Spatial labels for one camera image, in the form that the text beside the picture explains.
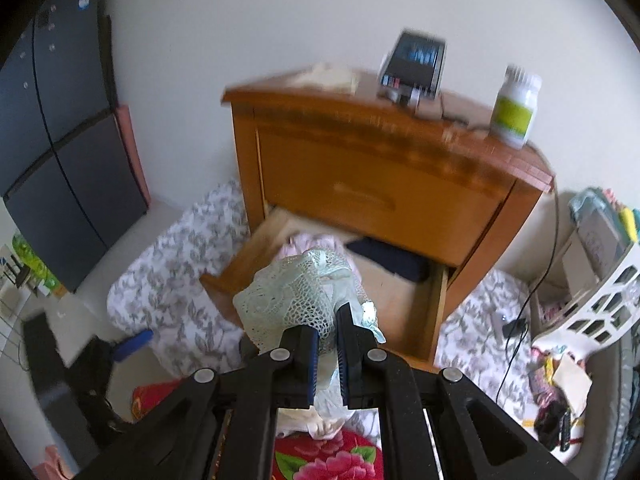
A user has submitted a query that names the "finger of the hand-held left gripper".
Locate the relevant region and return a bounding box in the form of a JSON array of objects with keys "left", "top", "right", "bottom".
[{"left": 114, "top": 329, "right": 154, "bottom": 362}]

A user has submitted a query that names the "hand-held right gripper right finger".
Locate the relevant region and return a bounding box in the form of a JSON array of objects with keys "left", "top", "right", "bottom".
[{"left": 335, "top": 302, "right": 576, "bottom": 480}]

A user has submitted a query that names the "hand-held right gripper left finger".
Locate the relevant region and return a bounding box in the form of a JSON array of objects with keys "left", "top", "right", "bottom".
[{"left": 107, "top": 326, "right": 320, "bottom": 480}]

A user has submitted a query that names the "mint lace cloth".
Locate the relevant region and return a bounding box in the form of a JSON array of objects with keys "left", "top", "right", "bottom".
[{"left": 232, "top": 247, "right": 388, "bottom": 411}]

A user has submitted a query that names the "white cloth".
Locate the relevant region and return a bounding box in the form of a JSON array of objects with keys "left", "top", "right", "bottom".
[{"left": 277, "top": 400, "right": 352, "bottom": 442}]

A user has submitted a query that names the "navy blue garment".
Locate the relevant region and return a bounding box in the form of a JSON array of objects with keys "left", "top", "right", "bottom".
[{"left": 345, "top": 237, "right": 432, "bottom": 284}]

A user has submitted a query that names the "light pink garment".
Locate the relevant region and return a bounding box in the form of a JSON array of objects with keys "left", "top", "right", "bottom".
[{"left": 282, "top": 232, "right": 358, "bottom": 272}]

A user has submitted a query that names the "person's left forearm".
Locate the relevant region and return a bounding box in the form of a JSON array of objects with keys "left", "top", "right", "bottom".
[{"left": 44, "top": 444, "right": 77, "bottom": 480}]

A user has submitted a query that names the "closed wooden drawer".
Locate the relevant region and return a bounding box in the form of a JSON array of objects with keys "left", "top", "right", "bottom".
[{"left": 255, "top": 125, "right": 516, "bottom": 268}]

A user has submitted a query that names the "grey floral blanket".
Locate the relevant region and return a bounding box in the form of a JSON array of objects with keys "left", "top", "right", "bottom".
[{"left": 107, "top": 180, "right": 542, "bottom": 411}]

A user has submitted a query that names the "red floral pillow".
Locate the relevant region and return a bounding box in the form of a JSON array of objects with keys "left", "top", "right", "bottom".
[{"left": 131, "top": 380, "right": 384, "bottom": 480}]

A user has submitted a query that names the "green packaging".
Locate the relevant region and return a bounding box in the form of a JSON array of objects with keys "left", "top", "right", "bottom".
[{"left": 12, "top": 232, "right": 64, "bottom": 297}]

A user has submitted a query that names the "pink board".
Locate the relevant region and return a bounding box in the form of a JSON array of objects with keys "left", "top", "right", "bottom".
[{"left": 114, "top": 104, "right": 152, "bottom": 209}]

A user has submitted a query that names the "black cloth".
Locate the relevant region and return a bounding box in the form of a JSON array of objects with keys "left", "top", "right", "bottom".
[{"left": 534, "top": 400, "right": 566, "bottom": 450}]

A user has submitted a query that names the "wooden nightstand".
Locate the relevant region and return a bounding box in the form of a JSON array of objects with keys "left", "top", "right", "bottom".
[{"left": 222, "top": 72, "right": 557, "bottom": 361}]

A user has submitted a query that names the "dark refrigerator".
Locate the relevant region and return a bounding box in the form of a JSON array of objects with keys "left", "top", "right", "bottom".
[{"left": 0, "top": 0, "right": 151, "bottom": 295}]

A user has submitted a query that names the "black remote control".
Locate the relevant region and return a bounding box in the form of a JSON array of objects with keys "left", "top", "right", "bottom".
[{"left": 560, "top": 409, "right": 574, "bottom": 454}]

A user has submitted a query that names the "pile of small clutter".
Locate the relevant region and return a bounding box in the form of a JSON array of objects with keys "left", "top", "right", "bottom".
[{"left": 530, "top": 345, "right": 622, "bottom": 467}]

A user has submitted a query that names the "white cut-out rack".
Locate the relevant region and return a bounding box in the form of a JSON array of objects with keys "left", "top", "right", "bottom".
[{"left": 530, "top": 187, "right": 640, "bottom": 367}]

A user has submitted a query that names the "pale patterned book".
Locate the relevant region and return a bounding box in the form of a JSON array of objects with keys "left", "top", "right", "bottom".
[{"left": 575, "top": 205, "right": 627, "bottom": 262}]

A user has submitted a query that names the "grey cushion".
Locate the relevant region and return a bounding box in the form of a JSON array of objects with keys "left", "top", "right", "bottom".
[{"left": 590, "top": 330, "right": 640, "bottom": 480}]

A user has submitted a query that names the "teal cloth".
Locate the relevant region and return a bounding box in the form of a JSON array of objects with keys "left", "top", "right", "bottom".
[{"left": 567, "top": 187, "right": 609, "bottom": 222}]

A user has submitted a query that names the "white bottle green label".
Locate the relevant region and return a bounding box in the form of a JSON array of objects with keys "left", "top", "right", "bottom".
[{"left": 490, "top": 65, "right": 544, "bottom": 150}]

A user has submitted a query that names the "smartphone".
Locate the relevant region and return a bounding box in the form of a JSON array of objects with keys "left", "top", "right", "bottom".
[{"left": 377, "top": 30, "right": 448, "bottom": 111}]

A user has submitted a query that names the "yellow sponge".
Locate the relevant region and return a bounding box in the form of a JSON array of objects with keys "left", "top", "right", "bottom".
[{"left": 617, "top": 205, "right": 640, "bottom": 242}]

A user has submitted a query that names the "black charger cable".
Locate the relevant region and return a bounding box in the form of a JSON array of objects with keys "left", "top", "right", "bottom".
[{"left": 440, "top": 110, "right": 560, "bottom": 327}]

